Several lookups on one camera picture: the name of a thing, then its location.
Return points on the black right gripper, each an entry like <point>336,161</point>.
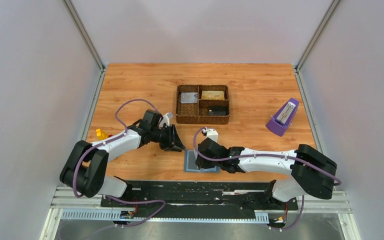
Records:
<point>202,164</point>

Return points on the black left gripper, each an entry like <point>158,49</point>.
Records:
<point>172,139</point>

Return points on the teal leather card holder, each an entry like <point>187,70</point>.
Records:
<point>190,166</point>

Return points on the black VIP card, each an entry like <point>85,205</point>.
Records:
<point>218,111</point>

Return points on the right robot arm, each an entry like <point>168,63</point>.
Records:
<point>309,171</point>

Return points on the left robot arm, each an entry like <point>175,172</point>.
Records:
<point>86,166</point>

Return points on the silver card in basket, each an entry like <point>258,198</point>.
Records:
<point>189,97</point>

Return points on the gold card in basket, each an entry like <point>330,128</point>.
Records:
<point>217,95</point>

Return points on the brown woven divided basket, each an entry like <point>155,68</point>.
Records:
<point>197,113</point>

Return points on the purple metronome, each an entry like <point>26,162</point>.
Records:
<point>280,122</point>

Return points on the yellow toy block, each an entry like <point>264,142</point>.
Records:
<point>101,135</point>

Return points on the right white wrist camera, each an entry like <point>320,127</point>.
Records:
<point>210,133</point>

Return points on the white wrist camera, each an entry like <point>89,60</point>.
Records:
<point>210,133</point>
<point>165,120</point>

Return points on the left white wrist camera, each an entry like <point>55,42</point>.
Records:
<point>165,120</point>

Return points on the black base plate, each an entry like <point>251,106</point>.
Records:
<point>189,199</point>

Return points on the white slotted cable duct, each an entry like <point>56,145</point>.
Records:
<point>120,215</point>

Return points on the aluminium frame rail left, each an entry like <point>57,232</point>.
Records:
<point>56,218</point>

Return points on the aluminium frame rail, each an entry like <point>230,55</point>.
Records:
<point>56,218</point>
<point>346,218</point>

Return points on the aluminium frame rail right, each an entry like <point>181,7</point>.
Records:
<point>346,218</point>

